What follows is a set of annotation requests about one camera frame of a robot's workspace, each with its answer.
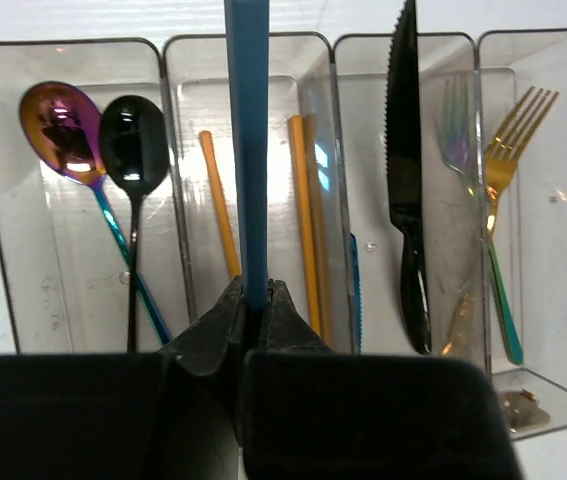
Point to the orange chopstick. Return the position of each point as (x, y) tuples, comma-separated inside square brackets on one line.
[(220, 205), (317, 303)]

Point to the black spoon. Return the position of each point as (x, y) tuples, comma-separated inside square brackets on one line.
[(133, 148)]

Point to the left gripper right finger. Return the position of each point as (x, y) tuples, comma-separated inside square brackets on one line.
[(283, 329)]

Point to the clear container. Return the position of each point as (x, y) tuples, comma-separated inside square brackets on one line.
[(64, 276), (531, 228), (301, 82), (454, 238)]

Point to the blue knife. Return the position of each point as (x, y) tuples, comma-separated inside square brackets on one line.
[(357, 293)]

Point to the rainbow spoon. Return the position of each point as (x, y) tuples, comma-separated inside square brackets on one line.
[(61, 124)]

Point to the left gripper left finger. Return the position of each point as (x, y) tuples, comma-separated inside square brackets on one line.
[(202, 347)]

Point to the blue chopstick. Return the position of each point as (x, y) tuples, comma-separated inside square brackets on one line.
[(247, 41)]

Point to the black knife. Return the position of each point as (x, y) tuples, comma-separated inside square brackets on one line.
[(403, 152)]

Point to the gold fork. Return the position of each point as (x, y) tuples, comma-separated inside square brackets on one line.
[(510, 141)]

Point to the rainbow fork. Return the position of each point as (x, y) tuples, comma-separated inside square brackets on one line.
[(454, 141)]

